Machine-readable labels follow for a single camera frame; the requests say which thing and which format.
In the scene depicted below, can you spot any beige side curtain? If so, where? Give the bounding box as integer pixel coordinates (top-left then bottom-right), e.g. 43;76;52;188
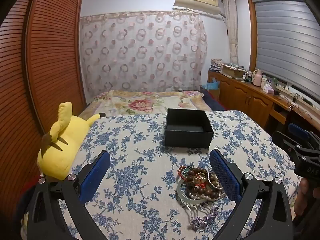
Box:
222;0;239;64

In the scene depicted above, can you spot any grey window blind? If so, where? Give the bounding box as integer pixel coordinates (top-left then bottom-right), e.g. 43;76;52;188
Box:
254;0;320;90

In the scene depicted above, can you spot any silver bangle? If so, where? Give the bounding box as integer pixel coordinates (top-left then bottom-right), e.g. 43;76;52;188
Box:
207;170;223;190

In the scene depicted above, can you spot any purple flower hair comb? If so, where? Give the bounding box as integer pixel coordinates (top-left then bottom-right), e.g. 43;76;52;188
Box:
186;200;222;227

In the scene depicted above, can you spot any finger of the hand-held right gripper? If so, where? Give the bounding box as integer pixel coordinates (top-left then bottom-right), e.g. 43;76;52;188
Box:
287;123;312;143

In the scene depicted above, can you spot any wooden louvered wardrobe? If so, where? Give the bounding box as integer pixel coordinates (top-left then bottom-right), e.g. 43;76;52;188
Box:
0;0;87;205

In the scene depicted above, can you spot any pale jade bangle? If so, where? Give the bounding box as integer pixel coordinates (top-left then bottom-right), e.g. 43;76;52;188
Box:
176;179;209;205

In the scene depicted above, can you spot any pink thermos jug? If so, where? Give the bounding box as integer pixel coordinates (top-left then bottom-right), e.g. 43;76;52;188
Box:
252;69;263;85

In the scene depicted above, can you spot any blue floral blanket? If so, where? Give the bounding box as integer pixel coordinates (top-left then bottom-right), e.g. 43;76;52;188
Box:
60;110;303;240

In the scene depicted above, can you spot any black cable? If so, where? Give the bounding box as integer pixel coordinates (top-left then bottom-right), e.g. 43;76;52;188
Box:
280;92;308;113

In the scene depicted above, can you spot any black box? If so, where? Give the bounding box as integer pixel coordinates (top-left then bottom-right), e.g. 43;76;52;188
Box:
164;108;214;149

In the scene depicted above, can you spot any person's right hand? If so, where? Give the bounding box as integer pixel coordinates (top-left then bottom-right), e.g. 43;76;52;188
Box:
294;177;320;215

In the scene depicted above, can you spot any circle pattern sheer curtain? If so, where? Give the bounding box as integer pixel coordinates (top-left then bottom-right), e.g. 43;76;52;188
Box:
79;10;208;98

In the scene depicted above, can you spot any wall air conditioner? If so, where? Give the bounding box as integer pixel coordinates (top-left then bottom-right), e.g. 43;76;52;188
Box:
173;0;220;15

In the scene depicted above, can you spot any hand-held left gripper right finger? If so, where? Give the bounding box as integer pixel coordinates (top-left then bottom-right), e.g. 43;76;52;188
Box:
209;149;294;240

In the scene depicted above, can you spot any pink floral bedspread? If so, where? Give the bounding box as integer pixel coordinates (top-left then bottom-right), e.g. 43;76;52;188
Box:
86;89;213;117

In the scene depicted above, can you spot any small brown bead bracelet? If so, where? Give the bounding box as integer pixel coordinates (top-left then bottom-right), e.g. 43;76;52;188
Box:
186;166;208;180

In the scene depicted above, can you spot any wooden cabinet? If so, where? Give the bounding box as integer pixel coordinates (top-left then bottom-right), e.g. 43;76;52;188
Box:
207;70;320;130

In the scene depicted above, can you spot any large brown bead bracelet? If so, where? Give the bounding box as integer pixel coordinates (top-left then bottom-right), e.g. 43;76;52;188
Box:
186;175;227;201

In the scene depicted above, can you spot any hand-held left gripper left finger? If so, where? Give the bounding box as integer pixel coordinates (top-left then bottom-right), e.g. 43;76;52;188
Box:
24;151;111;240

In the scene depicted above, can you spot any pearl necklace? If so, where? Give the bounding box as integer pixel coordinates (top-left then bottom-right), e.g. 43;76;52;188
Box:
187;189;227;202

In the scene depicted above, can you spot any blue plastic bag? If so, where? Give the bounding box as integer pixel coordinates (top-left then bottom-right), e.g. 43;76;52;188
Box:
201;78;220;90

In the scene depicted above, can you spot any yellow plush toy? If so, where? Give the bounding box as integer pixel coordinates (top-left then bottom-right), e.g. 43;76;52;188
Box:
37;102;107;180

